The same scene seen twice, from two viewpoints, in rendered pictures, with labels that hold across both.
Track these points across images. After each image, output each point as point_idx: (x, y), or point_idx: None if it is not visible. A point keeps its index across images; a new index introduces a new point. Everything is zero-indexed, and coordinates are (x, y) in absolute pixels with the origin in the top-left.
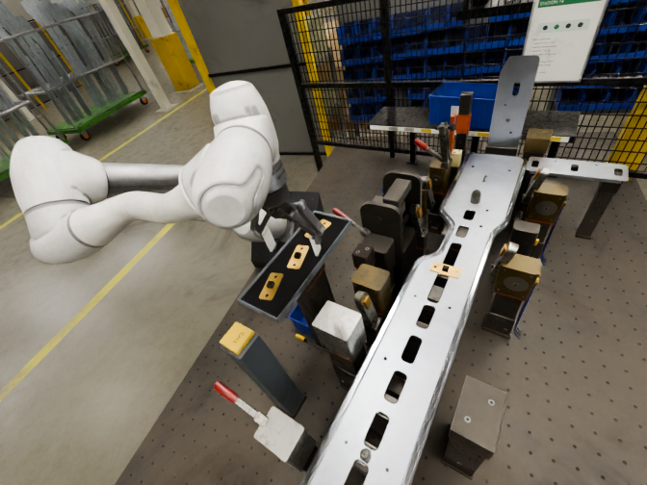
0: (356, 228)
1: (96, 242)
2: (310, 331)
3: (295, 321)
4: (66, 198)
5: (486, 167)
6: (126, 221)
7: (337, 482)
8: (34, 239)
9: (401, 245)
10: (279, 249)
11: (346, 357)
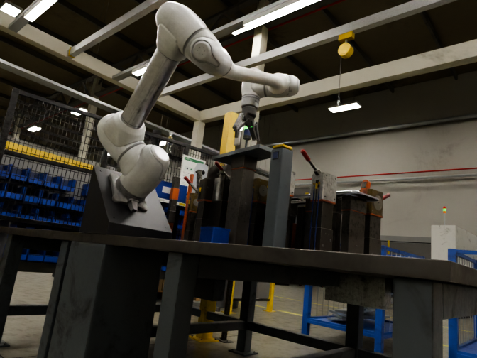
0: (226, 175)
1: (231, 69)
2: (228, 239)
3: (217, 231)
4: None
5: None
6: (236, 74)
7: (344, 194)
8: (214, 40)
9: None
10: (136, 214)
11: (291, 192)
